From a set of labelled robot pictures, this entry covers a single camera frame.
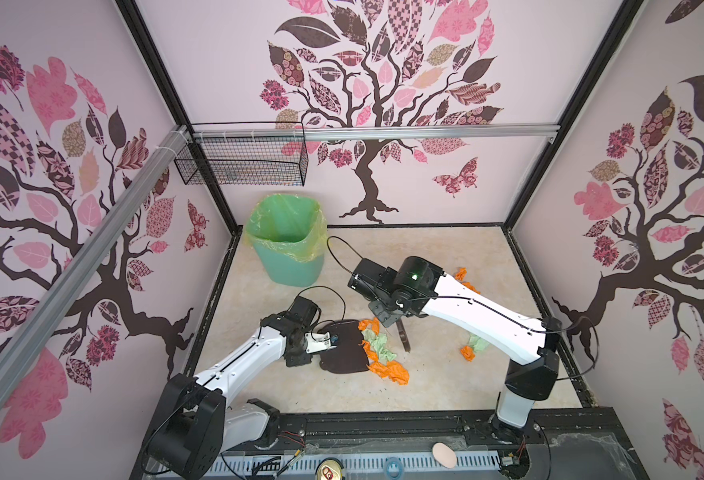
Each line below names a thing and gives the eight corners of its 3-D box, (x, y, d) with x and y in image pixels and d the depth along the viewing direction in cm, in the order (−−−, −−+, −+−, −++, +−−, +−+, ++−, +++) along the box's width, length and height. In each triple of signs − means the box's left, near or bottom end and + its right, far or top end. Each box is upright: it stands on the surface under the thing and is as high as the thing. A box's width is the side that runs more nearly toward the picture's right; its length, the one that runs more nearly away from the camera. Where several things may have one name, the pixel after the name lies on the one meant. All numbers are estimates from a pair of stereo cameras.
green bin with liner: (259, 295, 101) (235, 248, 82) (272, 244, 116) (255, 194, 97) (326, 295, 101) (319, 248, 82) (331, 244, 116) (325, 194, 97)
